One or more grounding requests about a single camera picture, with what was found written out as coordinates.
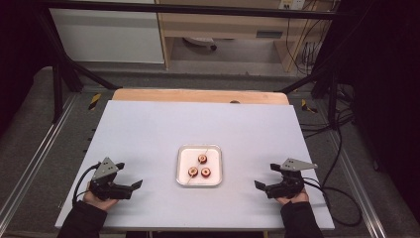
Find hanging black desk cables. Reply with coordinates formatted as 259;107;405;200
285;0;333;75

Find wooden desk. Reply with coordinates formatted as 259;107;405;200
155;0;335;72

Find aluminium floor rail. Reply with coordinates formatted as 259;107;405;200
326;131;388;238
0;93;79;226

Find wooden table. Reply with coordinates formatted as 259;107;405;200
112;88;290;106

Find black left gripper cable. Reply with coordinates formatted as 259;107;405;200
71;162;102;206

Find yellow black floor tape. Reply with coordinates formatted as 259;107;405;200
300;98;318;114
87;93;102;111

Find grey chair base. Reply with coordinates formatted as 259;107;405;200
182;37;218;52

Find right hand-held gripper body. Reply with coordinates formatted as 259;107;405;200
264;158;319;199

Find thin wooden skewer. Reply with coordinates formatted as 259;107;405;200
185;149;210;184

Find black metal frame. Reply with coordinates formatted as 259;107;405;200
34;0;341;131

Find black floor cable bundle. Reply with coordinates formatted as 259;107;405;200
298;83;357;140

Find person's left hand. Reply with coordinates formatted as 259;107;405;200
82;181;119;212

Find white wall socket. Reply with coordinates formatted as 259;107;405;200
278;0;306;10

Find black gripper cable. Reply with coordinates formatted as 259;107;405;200
71;162;102;206
302;178;363;228

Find white square tray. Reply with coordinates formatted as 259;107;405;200
175;144;223;188

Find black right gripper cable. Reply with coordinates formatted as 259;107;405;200
302;178;363;228

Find white cabinet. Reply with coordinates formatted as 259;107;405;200
49;8;165;64

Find person's right hand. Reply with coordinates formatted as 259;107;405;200
275;188;310;205

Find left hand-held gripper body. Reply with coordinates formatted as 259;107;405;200
88;157;133;201

